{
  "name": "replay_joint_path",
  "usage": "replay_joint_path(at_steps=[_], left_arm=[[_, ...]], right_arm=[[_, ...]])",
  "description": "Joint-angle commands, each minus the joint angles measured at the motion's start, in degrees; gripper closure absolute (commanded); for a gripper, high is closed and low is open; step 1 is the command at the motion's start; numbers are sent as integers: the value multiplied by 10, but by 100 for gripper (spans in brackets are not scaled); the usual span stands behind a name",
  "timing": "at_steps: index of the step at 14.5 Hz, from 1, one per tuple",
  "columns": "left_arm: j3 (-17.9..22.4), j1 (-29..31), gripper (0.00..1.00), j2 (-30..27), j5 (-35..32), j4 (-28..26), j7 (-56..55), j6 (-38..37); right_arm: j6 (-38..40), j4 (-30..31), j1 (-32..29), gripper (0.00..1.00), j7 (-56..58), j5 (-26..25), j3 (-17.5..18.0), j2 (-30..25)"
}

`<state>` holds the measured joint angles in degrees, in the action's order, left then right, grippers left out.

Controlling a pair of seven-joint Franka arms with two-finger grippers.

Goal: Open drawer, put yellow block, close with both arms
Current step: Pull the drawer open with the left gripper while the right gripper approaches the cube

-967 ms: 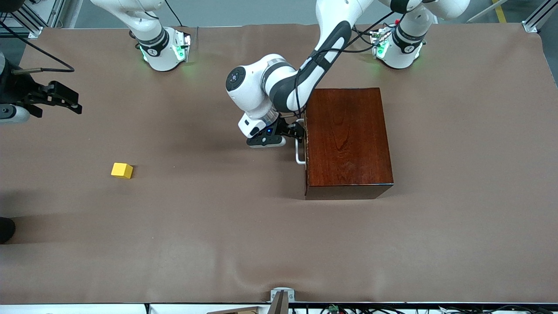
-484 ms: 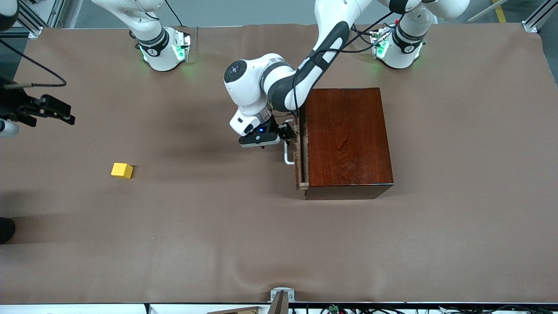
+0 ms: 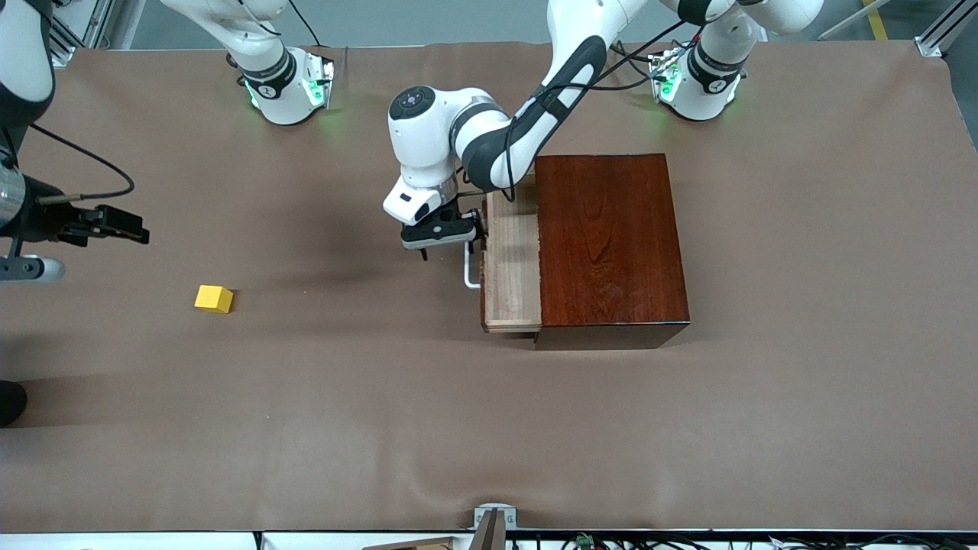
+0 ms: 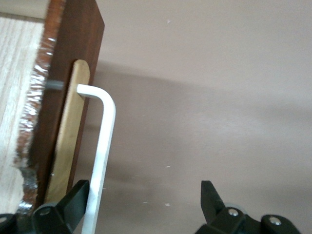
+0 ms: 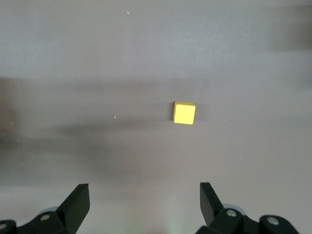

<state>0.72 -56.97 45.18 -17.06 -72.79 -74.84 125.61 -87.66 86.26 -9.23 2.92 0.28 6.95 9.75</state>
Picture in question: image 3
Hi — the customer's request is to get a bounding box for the wooden drawer with white handle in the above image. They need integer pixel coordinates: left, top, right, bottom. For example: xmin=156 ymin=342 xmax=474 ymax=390
xmin=464 ymin=191 xmax=543 ymax=335

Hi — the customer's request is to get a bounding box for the yellow wooden block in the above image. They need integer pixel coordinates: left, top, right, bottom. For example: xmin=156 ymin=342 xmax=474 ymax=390
xmin=194 ymin=285 xmax=235 ymax=314

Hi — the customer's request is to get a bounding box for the black right base cable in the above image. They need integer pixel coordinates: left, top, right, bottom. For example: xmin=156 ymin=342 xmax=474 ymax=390
xmin=287 ymin=0 xmax=322 ymax=48

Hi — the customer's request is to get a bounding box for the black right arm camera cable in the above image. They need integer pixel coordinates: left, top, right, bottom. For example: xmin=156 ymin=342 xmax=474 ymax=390
xmin=29 ymin=122 xmax=136 ymax=205

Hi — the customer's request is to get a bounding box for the black left base cable bundle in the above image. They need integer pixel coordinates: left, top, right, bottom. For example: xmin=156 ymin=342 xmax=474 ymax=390
xmin=610 ymin=40 xmax=667 ymax=91

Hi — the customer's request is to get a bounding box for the aluminium frame profile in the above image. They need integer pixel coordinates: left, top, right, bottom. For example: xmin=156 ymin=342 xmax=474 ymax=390
xmin=915 ymin=0 xmax=978 ymax=58
xmin=50 ymin=0 xmax=115 ymax=66

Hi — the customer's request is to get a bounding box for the brown table cloth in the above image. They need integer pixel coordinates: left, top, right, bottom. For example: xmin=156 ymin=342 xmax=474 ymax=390
xmin=0 ymin=40 xmax=978 ymax=533

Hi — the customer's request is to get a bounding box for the light wooden plank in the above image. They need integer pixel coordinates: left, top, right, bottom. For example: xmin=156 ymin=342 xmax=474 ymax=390
xmin=363 ymin=536 xmax=459 ymax=550

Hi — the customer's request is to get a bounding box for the black round object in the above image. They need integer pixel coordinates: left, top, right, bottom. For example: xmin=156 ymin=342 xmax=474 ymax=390
xmin=0 ymin=380 xmax=28 ymax=429

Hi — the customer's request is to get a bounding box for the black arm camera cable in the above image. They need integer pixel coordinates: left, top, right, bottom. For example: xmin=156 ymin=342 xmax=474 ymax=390
xmin=500 ymin=19 xmax=708 ymax=203
xmin=29 ymin=122 xmax=136 ymax=205

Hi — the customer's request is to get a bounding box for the dark brown wooden cabinet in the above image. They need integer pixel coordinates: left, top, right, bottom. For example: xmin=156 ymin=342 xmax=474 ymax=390
xmin=533 ymin=154 xmax=691 ymax=351

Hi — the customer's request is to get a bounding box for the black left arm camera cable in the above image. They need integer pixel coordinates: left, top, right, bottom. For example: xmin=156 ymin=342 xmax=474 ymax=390
xmin=500 ymin=19 xmax=708 ymax=203

